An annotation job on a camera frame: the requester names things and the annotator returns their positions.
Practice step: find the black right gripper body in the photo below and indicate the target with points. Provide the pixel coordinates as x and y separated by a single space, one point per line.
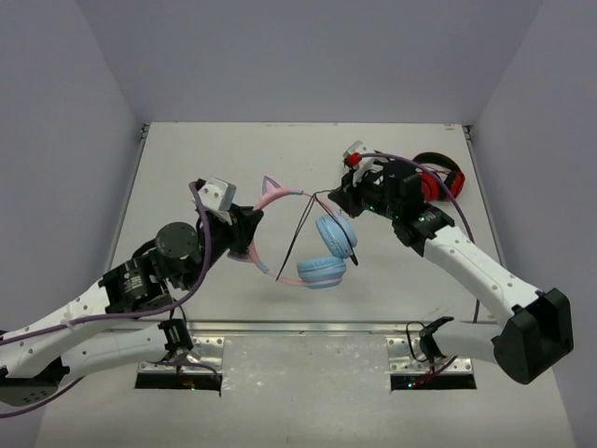
370 196

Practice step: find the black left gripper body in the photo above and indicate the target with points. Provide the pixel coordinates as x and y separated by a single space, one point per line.
241 229

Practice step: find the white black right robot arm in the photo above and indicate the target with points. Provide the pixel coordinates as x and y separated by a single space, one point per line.
534 327

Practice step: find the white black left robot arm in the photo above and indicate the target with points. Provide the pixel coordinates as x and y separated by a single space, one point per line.
73 342

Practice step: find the red black headphones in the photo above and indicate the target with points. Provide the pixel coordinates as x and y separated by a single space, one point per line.
446 176

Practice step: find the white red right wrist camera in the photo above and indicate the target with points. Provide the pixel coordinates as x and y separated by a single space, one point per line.
358 165

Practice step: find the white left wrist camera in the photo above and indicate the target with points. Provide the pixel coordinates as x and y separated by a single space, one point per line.
216 194

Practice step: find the silver aluminium rail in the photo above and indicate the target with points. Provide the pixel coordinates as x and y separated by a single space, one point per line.
297 327

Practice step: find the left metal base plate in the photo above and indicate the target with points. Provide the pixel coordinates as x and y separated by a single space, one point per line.
205 358

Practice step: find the metal base plate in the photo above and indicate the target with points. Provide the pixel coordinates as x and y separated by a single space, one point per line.
408 359
205 358

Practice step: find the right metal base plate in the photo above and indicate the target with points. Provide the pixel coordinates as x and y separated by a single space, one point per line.
408 359

